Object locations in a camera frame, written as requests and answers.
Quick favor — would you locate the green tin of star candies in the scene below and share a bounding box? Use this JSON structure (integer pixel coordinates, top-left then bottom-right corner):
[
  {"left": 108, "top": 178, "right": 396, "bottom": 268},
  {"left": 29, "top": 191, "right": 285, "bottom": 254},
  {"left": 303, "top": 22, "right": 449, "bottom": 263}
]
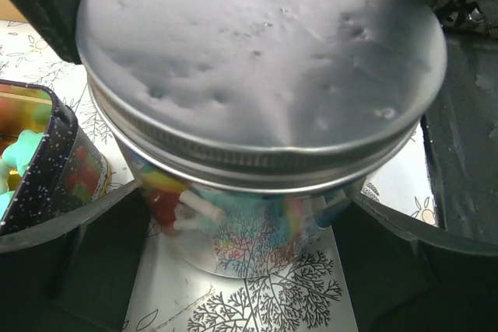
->
[{"left": 1, "top": 80, "right": 110, "bottom": 235}]

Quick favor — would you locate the glass jar lid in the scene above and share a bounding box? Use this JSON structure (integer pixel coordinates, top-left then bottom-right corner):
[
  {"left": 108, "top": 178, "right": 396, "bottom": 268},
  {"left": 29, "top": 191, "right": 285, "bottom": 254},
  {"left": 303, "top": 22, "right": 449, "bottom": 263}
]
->
[{"left": 75, "top": 0, "right": 447, "bottom": 194}]

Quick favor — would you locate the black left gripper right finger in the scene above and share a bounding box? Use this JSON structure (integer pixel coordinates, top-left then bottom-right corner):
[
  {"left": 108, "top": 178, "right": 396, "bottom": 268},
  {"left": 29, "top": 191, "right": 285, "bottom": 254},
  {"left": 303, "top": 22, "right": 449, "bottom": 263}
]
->
[{"left": 332, "top": 196, "right": 497, "bottom": 331}]

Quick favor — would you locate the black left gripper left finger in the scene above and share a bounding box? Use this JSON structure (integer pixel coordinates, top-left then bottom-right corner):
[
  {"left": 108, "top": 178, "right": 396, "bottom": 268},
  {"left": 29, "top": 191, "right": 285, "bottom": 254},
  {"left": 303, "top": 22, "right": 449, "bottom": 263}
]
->
[{"left": 1, "top": 181, "right": 150, "bottom": 331}]

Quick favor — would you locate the clear glass jar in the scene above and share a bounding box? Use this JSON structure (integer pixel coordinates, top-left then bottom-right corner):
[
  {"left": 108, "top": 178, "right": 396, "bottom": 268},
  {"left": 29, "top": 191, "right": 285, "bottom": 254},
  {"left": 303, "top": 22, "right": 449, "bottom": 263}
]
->
[{"left": 118, "top": 144, "right": 365, "bottom": 278}]

